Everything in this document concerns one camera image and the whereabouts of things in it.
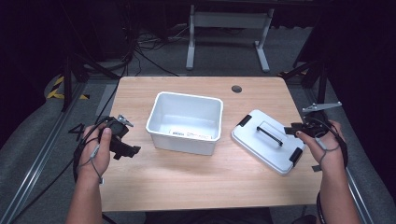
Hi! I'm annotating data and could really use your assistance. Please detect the grey left wrist cord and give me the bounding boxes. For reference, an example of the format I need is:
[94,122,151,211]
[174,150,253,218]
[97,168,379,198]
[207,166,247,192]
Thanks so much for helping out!
[77,143,105,185]

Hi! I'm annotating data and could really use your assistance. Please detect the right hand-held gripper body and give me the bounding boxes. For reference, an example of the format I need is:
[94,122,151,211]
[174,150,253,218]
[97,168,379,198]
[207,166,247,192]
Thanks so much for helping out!
[300,102,343,140]

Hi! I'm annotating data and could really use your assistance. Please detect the person's right hand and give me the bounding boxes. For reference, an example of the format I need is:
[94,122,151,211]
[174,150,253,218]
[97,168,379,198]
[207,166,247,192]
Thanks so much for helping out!
[295,119,348,175]

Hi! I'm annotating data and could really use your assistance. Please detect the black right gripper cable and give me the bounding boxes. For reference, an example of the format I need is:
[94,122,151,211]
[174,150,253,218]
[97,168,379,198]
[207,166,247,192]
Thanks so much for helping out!
[306,111,349,169]

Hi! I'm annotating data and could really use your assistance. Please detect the grey right wrist cord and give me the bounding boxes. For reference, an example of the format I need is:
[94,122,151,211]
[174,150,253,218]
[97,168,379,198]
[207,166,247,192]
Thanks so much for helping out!
[315,137,342,166]

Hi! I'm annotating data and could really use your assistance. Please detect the grey wrist cord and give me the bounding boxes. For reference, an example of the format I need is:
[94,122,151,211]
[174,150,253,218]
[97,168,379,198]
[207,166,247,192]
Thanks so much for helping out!
[77,143,105,185]
[315,137,342,166]

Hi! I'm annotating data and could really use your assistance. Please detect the yellow black hazard tape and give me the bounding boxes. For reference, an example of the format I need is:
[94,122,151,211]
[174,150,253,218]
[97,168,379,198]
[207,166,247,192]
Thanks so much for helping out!
[46,76,92,101]

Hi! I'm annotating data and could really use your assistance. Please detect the bundle of black floor cables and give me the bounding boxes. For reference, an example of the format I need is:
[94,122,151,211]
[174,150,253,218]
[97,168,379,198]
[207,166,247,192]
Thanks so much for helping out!
[122,18,191,77]

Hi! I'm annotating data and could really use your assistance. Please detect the person's left hand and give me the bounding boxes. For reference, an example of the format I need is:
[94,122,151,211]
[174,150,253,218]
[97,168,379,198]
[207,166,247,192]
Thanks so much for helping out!
[75,123,113,184]

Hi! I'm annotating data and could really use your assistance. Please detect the white lid with black handle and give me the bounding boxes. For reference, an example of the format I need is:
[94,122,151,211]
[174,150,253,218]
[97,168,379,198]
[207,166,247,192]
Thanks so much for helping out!
[230,108,306,176]

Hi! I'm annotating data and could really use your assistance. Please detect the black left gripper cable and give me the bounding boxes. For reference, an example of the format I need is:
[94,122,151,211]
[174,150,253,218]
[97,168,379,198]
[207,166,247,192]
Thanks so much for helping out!
[12,117,110,224]

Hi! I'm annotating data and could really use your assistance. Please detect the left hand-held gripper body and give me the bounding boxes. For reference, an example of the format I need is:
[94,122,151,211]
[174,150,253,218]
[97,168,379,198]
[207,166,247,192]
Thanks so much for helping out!
[100,114,135,151]

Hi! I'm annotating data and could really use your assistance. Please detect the grey metal stand frame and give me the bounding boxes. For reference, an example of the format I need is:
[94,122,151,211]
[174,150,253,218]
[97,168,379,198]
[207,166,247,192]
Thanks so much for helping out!
[185,4,276,74]

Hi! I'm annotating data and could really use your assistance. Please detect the black tripod stand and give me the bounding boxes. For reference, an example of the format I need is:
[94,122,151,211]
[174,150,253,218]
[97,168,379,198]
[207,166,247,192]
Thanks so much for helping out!
[279,52,332,105]
[60,52,121,113]

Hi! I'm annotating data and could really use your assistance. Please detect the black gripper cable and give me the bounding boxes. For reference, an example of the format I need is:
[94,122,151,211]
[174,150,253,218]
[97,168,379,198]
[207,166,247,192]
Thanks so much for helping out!
[12,117,110,224]
[306,111,349,169]

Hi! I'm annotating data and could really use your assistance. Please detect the white plastic storage box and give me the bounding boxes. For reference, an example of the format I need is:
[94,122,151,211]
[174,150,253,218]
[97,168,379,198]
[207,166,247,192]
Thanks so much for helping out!
[145,91,224,157]

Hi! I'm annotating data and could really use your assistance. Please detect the grey metal floor rail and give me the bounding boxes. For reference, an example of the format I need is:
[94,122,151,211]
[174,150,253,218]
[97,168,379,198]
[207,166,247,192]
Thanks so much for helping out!
[0,83,92,224]
[302,88,376,224]

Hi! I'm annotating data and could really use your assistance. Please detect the person's dark pants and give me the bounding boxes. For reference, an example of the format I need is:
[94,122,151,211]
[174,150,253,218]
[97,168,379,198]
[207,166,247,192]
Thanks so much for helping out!
[145,207,275,224]

